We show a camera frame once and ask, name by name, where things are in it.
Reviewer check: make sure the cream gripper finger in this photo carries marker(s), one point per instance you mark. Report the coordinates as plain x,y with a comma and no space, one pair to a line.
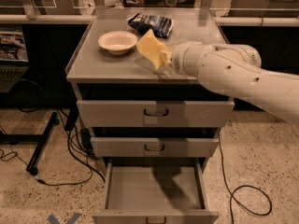
166,57

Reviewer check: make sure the yellow sponge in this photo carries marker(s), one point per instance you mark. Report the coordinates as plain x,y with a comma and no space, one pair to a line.
151,48

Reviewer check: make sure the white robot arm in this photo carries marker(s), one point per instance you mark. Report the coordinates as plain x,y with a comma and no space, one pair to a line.
235,71

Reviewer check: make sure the grey drawer cabinet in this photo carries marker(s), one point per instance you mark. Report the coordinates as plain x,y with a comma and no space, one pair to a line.
97,75

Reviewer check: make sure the grey top drawer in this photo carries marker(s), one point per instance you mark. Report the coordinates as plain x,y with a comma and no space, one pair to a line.
167,114

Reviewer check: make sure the grey drawer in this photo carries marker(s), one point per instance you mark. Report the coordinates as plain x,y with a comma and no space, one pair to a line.
167,114
158,193
153,147

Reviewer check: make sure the grey middle drawer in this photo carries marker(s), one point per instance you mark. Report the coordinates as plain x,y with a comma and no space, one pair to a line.
153,147

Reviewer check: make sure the grey bottom drawer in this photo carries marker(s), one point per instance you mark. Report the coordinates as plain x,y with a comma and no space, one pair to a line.
158,193

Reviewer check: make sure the blue chip bag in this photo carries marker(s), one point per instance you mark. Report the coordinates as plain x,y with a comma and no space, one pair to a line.
160,25

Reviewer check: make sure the white bowl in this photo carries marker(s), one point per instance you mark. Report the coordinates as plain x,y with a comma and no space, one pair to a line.
117,42

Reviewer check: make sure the clear water bottle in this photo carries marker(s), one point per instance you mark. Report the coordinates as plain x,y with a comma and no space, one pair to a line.
119,4

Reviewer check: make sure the black power adapter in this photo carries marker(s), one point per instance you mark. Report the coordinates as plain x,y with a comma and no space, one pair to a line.
85,138

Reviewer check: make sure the black table leg base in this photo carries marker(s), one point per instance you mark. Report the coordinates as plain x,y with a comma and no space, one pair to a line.
39,139

